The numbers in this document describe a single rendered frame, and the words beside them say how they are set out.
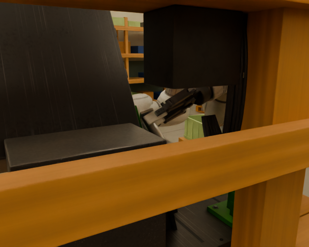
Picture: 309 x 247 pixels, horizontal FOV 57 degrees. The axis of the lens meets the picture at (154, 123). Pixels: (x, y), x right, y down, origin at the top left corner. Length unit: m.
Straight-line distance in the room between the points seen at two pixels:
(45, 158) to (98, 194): 0.18
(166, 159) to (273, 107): 0.30
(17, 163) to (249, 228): 0.53
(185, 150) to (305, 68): 0.36
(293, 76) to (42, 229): 0.53
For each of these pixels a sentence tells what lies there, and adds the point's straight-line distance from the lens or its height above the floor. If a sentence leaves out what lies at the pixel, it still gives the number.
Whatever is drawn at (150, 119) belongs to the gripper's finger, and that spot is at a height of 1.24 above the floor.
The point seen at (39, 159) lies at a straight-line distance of 0.53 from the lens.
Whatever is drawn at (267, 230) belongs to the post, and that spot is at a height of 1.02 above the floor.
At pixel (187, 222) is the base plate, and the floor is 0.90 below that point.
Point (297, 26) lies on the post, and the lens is 0.65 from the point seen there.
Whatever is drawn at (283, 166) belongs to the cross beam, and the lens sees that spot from 0.61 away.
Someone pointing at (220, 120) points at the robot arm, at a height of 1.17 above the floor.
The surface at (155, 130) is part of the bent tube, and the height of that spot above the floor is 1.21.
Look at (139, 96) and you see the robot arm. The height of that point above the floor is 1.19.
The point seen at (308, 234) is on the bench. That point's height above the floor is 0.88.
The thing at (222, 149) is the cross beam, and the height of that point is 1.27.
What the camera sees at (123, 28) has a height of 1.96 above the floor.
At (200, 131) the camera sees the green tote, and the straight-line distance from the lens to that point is 1.98.
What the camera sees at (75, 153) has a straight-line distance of 0.54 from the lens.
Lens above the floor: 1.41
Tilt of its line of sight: 14 degrees down
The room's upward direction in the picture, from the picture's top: straight up
